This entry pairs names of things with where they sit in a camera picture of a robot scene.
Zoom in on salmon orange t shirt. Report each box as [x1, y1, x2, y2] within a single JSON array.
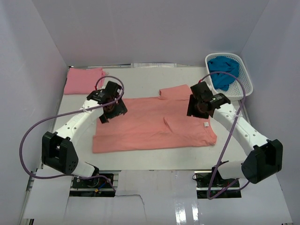
[[92, 84, 217, 153]]

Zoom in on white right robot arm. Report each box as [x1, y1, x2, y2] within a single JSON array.
[[187, 82, 283, 184]]

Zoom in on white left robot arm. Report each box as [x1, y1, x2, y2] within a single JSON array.
[[42, 81, 127, 178]]

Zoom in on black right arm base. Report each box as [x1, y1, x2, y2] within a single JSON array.
[[192, 172, 242, 199]]

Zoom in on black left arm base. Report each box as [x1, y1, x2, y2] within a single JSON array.
[[69, 173, 117, 197]]

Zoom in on blue t shirt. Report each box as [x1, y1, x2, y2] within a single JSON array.
[[207, 56, 240, 91]]

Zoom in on white plastic basket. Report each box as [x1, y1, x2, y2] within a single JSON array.
[[205, 52, 253, 101]]

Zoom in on folded pink t shirt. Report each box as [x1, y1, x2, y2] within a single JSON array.
[[64, 67, 106, 95]]

